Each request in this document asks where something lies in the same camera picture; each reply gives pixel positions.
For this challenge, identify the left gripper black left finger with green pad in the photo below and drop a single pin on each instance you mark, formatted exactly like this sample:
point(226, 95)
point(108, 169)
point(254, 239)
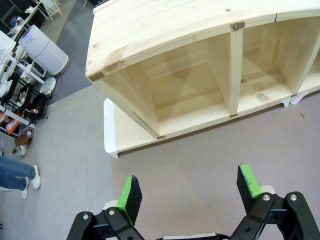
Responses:
point(130, 197)

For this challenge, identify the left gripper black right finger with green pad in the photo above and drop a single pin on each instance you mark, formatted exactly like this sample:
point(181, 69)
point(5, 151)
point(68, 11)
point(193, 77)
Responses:
point(246, 187)

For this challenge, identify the wooden riser board, white legs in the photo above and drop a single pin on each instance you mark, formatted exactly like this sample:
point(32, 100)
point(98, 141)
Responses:
point(298, 98)
point(125, 140)

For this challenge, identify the person in blue jeans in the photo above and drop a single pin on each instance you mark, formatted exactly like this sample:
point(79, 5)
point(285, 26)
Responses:
point(13, 172)

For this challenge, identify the person in brown trousers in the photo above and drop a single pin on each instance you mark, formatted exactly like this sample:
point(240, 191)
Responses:
point(22, 140)

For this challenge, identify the black wheeled cart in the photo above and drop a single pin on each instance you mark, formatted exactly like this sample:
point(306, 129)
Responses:
point(37, 105)

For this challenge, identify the pine wood four-compartment shelf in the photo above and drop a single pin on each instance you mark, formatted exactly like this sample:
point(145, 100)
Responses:
point(150, 30)

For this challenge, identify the white cylindrical air purifier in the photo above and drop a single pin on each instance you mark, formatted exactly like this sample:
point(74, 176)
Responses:
point(42, 50)

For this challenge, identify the white wooden chair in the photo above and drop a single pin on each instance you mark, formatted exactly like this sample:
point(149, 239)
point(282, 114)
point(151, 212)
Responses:
point(53, 6)

